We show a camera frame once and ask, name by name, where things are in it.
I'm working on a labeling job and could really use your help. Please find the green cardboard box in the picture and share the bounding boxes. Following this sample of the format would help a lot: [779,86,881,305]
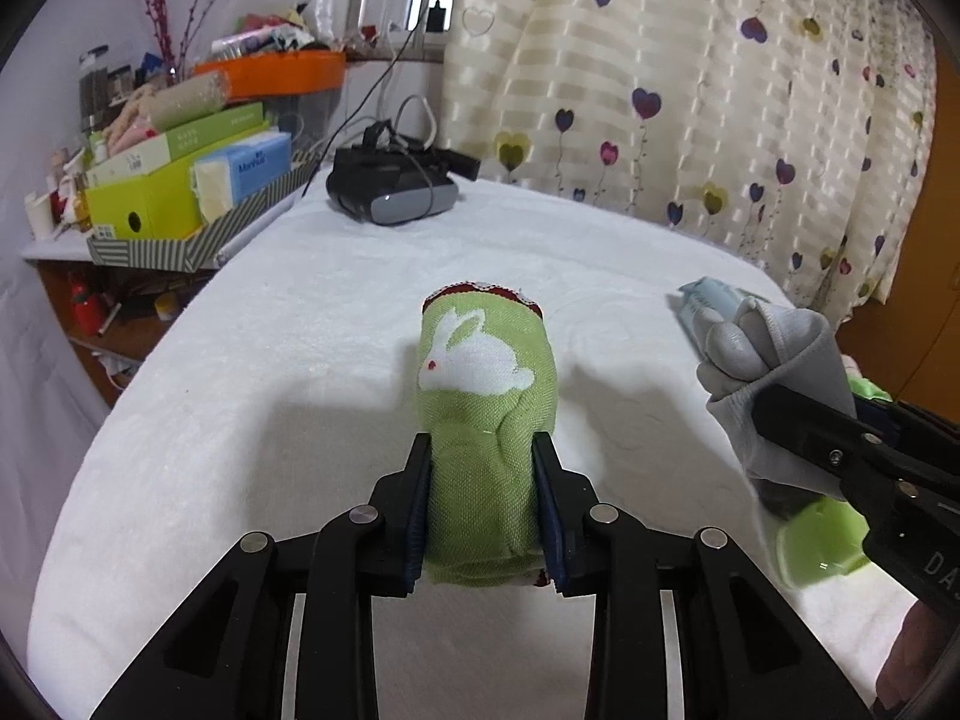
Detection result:
[86,103,268,241]

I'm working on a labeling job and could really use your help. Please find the orange tray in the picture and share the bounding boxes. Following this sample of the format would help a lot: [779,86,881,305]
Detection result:
[194,50,347,101]

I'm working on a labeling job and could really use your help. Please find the green rabbit sock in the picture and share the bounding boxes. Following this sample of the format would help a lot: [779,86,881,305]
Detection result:
[415,281,558,587]

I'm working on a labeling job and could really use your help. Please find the grey sock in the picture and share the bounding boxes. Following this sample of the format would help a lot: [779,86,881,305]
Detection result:
[693,296,861,504]

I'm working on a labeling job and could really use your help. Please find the grey VR headset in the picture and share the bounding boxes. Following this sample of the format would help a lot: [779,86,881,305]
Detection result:
[325,121,480,226]

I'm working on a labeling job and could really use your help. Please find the striped storage tray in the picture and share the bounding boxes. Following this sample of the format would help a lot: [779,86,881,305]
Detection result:
[86,151,319,275]

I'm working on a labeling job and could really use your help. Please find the green plastic jar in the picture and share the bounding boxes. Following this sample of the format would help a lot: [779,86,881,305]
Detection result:
[775,497,869,590]

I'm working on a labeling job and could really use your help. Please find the blue tissue pack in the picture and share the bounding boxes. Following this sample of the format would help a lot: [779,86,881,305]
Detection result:
[190,128,293,224]

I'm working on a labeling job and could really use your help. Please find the heart pattern curtain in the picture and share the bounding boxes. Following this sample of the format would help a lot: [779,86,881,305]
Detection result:
[439,0,937,323]

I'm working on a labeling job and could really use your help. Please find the wooden wardrobe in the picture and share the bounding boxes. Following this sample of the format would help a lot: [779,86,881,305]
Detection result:
[838,50,960,419]

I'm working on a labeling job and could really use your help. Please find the right hand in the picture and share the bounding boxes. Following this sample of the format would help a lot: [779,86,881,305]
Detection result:
[874,601,955,712]

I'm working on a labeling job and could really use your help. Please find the wet wipes pack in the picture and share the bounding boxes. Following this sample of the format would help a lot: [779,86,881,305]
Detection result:
[669,277,761,353]

